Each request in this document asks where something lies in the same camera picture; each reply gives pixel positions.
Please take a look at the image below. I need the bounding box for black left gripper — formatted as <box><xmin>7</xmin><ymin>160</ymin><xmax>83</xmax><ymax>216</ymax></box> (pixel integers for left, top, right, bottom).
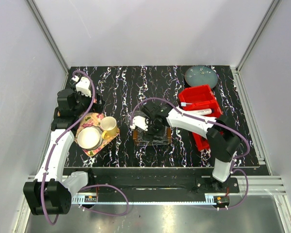
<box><xmin>72</xmin><ymin>85</ymin><xmax>105</xmax><ymax>116</ymax></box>

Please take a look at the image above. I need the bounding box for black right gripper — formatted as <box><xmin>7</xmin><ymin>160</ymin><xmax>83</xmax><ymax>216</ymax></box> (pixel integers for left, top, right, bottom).
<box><xmin>142</xmin><ymin>116</ymin><xmax>165</xmax><ymax>144</ymax></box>

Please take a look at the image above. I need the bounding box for clear holder with wooden ends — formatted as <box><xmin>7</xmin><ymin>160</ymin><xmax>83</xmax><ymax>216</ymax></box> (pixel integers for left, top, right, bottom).
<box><xmin>132</xmin><ymin>127</ymin><xmax>172</xmax><ymax>146</ymax></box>

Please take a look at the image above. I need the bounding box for white toothpaste tube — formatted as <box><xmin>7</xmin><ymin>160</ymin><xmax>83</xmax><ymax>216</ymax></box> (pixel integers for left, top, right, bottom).
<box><xmin>190</xmin><ymin>108</ymin><xmax>213</xmax><ymax>116</ymax></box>

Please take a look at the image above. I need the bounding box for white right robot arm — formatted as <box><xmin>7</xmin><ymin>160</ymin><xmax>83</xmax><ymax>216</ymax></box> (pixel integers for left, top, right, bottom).
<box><xmin>130</xmin><ymin>98</ymin><xmax>242</xmax><ymax>192</ymax></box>

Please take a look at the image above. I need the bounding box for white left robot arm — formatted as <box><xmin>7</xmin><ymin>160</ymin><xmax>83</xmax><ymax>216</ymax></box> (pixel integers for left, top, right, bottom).
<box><xmin>23</xmin><ymin>88</ymin><xmax>104</xmax><ymax>216</ymax></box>

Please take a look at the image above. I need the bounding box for blue and white toothbrush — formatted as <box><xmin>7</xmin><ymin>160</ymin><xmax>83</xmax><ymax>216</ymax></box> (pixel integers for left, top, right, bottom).
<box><xmin>180</xmin><ymin>101</ymin><xmax>211</xmax><ymax>107</ymax></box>

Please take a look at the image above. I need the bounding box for white scalloped bowl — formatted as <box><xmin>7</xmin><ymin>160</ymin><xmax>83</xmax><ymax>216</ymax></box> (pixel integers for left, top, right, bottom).
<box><xmin>77</xmin><ymin>127</ymin><xmax>102</xmax><ymax>150</ymax></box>

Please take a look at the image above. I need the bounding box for cream and yellow mug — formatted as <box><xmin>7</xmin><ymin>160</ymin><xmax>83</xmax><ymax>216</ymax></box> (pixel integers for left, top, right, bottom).
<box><xmin>100</xmin><ymin>116</ymin><xmax>119</xmax><ymax>140</ymax></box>

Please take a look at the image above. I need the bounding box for red plastic compartment bin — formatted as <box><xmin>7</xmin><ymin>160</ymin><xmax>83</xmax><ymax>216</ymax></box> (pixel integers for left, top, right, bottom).
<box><xmin>178</xmin><ymin>84</ymin><xmax>224</xmax><ymax>152</ymax></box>

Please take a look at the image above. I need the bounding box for grey round plate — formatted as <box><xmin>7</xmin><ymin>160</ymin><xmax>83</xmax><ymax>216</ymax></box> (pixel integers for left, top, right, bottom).
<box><xmin>184</xmin><ymin>66</ymin><xmax>218</xmax><ymax>89</ymax></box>

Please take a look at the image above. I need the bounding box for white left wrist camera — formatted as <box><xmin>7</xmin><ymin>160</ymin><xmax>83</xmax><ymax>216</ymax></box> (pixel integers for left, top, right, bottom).
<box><xmin>72</xmin><ymin>76</ymin><xmax>92</xmax><ymax>98</ymax></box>

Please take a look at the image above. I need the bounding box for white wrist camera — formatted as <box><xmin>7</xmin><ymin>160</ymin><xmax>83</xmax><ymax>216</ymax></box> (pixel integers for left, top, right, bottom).
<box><xmin>130</xmin><ymin>116</ymin><xmax>149</xmax><ymax>131</ymax></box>
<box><xmin>72</xmin><ymin>76</ymin><xmax>92</xmax><ymax>98</ymax></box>

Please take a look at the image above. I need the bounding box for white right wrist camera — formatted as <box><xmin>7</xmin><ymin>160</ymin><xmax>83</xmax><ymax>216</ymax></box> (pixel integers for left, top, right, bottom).
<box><xmin>130</xmin><ymin>116</ymin><xmax>149</xmax><ymax>131</ymax></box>

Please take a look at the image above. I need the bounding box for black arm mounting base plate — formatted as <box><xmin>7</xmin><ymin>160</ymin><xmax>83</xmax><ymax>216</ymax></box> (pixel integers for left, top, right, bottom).
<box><xmin>64</xmin><ymin>167</ymin><xmax>240</xmax><ymax>194</ymax></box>

